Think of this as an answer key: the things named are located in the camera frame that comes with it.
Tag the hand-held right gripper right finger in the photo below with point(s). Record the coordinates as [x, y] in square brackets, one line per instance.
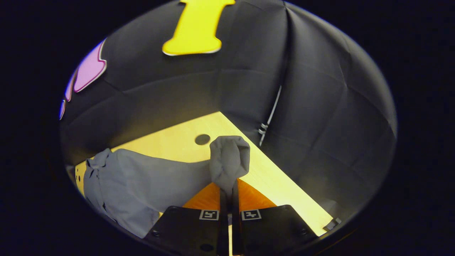
[270, 231]

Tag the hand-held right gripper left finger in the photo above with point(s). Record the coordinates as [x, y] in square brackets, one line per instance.
[188, 231]

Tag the grey button shirt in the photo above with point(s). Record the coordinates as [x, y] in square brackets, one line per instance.
[142, 177]

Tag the black backdrop cloth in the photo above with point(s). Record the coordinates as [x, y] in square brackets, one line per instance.
[320, 106]

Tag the small grey bracket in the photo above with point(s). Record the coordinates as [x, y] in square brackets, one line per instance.
[332, 223]

